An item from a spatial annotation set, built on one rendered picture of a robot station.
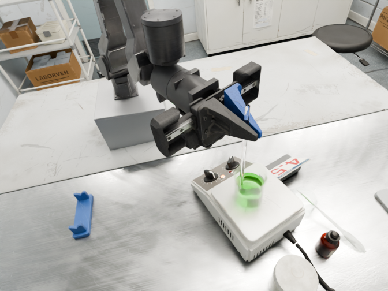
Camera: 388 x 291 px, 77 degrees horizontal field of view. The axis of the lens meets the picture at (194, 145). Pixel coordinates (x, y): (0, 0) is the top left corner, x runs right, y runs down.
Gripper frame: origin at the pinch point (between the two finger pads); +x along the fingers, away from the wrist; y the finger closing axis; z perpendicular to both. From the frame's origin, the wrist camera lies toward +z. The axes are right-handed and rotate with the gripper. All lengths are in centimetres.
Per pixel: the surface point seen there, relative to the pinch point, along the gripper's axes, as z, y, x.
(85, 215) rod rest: 25.0, 23.9, -21.4
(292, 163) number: 23.1, -17.6, 1.0
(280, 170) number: 23.3, -14.3, 0.3
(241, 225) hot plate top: 16.9, 3.7, 5.0
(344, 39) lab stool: 52, -141, -43
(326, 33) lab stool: 52, -142, -55
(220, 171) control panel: 21.2, -3.6, -7.4
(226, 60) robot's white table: 26, -45, -47
